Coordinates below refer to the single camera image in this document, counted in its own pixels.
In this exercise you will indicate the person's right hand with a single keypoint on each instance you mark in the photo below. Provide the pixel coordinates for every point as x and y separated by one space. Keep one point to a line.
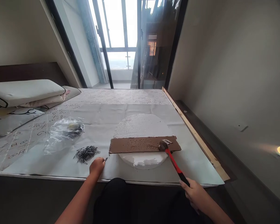
194 191

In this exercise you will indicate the person's left hand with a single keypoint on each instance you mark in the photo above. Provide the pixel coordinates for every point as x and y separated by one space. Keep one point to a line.
96 166

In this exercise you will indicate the person's left fingers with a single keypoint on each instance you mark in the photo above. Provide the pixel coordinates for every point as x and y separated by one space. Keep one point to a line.
101 161

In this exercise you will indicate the person's right fingers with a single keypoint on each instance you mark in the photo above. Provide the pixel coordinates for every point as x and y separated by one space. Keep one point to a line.
188 189

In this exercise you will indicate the pile of dark steel nails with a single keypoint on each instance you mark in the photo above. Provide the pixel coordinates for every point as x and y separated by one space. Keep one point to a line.
86 153

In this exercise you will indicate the brown cardboard strip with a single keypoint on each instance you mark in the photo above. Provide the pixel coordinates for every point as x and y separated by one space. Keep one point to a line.
144 145

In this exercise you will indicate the clear plastic bag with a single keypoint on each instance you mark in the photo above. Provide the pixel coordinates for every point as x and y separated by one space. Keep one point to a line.
63 133

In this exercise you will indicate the white round foam block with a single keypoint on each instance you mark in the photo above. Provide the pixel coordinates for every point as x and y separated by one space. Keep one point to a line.
144 140

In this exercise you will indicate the person's legs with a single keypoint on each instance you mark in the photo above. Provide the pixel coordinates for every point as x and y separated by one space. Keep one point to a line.
140 203

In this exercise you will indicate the bed with letter print sheet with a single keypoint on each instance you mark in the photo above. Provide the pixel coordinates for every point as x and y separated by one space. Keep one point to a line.
88 112

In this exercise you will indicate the pink pillow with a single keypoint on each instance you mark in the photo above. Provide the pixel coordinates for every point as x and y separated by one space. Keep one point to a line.
46 100

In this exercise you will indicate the white cushion with antler print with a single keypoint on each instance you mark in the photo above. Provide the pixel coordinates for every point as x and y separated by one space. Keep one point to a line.
11 120

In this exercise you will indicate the white pillow with black trim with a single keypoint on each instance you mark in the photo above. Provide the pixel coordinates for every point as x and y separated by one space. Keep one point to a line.
23 91

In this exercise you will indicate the blue striped curtain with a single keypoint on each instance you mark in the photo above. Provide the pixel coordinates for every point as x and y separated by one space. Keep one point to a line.
96 44

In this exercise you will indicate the black framed glass sliding door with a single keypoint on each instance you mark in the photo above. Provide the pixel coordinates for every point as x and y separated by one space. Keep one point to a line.
121 42

